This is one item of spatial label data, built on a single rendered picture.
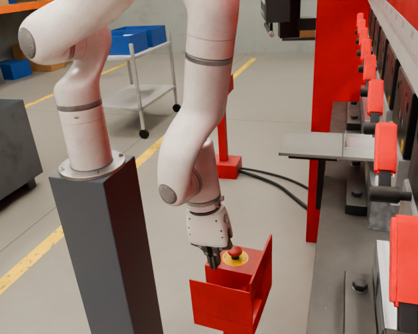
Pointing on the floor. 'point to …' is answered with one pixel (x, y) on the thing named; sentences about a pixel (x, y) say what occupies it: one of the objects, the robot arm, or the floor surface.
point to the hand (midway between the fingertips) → (213, 259)
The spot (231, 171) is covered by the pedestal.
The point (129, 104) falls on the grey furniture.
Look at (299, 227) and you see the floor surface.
